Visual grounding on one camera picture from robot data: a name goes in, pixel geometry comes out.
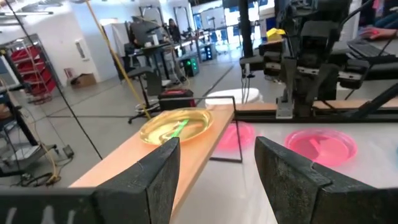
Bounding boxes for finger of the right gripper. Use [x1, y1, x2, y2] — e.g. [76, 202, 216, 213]
[295, 63, 340, 118]
[275, 57, 298, 119]

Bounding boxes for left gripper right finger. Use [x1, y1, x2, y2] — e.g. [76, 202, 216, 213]
[254, 136, 398, 224]

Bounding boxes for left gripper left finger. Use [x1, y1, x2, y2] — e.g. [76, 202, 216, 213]
[0, 136, 181, 224]

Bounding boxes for pink translucent plastic plate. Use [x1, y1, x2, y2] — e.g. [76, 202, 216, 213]
[216, 121, 256, 152]
[284, 128, 358, 168]

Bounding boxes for green translucent plastic plate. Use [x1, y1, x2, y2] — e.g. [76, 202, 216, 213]
[139, 107, 215, 146]

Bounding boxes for orange translucent plastic plate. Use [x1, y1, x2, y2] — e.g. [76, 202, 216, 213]
[139, 107, 215, 146]

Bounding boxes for dark computer keyboard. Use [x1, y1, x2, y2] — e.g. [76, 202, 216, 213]
[346, 39, 390, 58]

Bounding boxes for person's hand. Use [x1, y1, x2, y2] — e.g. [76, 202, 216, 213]
[359, 26, 398, 40]

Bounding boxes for grey desk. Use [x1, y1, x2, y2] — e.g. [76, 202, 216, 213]
[331, 37, 398, 80]

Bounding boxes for computer tower green lights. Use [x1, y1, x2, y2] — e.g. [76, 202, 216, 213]
[182, 55, 200, 78]

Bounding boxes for black box red top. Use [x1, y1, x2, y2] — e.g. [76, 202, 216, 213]
[157, 89, 197, 111]

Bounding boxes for black office chair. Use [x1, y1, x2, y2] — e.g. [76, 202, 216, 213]
[126, 66, 163, 124]

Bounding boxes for black equipment cart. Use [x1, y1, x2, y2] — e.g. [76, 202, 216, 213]
[0, 83, 58, 179]

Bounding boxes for cardboard box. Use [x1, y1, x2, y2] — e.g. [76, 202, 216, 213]
[70, 73, 97, 89]

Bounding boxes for person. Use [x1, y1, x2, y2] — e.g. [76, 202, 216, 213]
[167, 17, 183, 44]

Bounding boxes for black computer monitor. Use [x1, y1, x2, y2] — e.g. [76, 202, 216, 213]
[129, 17, 170, 48]

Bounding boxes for red storage rack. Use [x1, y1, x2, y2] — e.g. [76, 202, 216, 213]
[8, 34, 59, 104]

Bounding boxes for black metal table frame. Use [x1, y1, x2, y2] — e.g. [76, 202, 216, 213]
[233, 0, 398, 124]

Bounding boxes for thin black hanging cable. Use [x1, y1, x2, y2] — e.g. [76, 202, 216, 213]
[3, 0, 104, 161]

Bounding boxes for yellow hanging cable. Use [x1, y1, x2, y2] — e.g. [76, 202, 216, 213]
[84, 0, 152, 120]

